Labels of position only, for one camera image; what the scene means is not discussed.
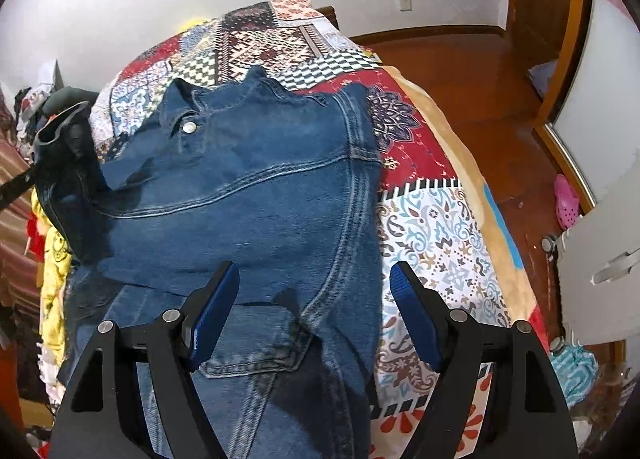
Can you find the pink clog shoe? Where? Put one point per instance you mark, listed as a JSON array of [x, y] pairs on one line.
[[567, 199]]

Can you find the wood-framed wardrobe door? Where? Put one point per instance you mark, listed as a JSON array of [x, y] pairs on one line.
[[605, 89]]

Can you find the teal striped cloth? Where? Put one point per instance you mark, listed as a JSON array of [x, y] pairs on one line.
[[575, 371]]

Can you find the white wall socket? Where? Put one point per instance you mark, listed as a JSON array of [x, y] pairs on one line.
[[404, 4]]

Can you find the blue denim jacket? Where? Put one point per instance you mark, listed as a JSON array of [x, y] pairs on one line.
[[260, 219]]

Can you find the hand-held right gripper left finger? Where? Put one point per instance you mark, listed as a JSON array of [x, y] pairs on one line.
[[215, 315]]

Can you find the yellow printed garment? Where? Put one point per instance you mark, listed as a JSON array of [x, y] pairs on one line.
[[52, 279]]

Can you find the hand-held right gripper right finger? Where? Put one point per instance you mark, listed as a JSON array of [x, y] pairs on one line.
[[415, 320]]

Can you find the colourful patchwork blanket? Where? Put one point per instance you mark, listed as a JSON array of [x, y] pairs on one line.
[[440, 239]]

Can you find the red striped cloth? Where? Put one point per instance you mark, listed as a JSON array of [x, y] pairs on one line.
[[15, 249]]

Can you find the pale paper sheet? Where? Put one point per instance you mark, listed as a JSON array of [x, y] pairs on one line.
[[544, 76]]

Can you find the small caster wheel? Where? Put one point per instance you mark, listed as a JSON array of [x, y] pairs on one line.
[[550, 243]]

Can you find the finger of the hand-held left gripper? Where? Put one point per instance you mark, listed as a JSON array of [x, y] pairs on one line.
[[20, 186]]

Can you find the pile of mixed clothes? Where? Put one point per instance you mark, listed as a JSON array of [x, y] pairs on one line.
[[37, 104]]

